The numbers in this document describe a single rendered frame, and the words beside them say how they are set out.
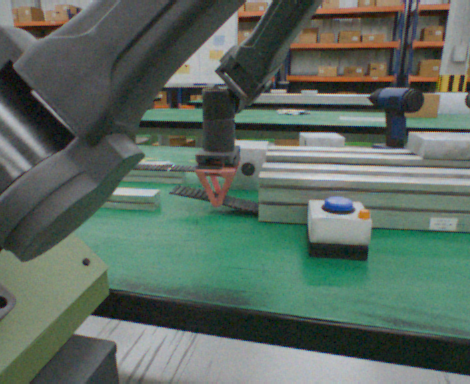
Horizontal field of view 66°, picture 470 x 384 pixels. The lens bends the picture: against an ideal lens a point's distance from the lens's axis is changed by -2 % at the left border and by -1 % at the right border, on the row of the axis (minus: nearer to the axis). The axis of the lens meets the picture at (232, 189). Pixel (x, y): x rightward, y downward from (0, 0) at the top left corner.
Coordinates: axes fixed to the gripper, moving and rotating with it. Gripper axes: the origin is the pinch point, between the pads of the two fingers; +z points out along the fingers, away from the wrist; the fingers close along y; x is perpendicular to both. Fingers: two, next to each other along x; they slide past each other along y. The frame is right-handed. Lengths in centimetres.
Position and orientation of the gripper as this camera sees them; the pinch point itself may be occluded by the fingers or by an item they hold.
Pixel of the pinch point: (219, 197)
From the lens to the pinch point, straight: 68.3
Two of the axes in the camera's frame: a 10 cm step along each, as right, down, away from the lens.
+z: -0.1, 9.6, 3.0
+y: 1.5, -2.9, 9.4
